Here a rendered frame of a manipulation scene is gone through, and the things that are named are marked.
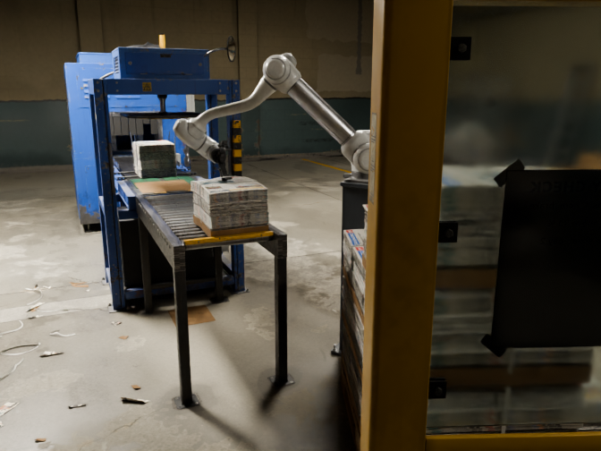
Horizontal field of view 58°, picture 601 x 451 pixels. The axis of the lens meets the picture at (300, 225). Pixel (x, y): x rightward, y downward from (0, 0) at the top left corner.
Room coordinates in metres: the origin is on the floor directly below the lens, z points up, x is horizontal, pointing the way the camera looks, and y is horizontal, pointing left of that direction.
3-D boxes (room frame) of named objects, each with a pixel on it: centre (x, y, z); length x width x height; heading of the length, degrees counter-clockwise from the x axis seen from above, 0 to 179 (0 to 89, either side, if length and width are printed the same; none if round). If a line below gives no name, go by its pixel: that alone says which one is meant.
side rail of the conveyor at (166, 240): (2.95, 0.81, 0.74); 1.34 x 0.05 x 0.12; 24
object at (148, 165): (4.51, 1.22, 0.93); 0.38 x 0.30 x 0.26; 24
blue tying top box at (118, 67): (3.98, 0.99, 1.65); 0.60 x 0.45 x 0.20; 114
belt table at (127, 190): (3.98, 0.99, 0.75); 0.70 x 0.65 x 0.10; 24
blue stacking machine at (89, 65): (6.49, 2.03, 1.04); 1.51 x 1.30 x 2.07; 24
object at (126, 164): (5.02, 1.44, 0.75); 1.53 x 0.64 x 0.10; 24
